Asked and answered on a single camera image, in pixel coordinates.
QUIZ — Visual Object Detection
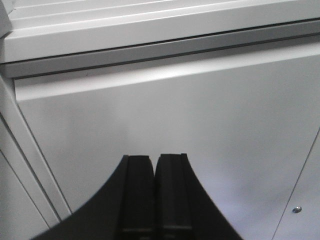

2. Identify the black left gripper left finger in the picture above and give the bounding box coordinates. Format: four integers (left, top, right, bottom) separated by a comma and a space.
35, 155, 154, 240

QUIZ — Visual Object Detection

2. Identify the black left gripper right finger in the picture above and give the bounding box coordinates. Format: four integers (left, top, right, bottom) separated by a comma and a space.
155, 153, 241, 240

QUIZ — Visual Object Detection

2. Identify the white cabinet door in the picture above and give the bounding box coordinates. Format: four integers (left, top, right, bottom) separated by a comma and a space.
14, 43, 320, 240

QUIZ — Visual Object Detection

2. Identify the silver screw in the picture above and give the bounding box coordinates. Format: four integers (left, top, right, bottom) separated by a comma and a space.
292, 205, 303, 214

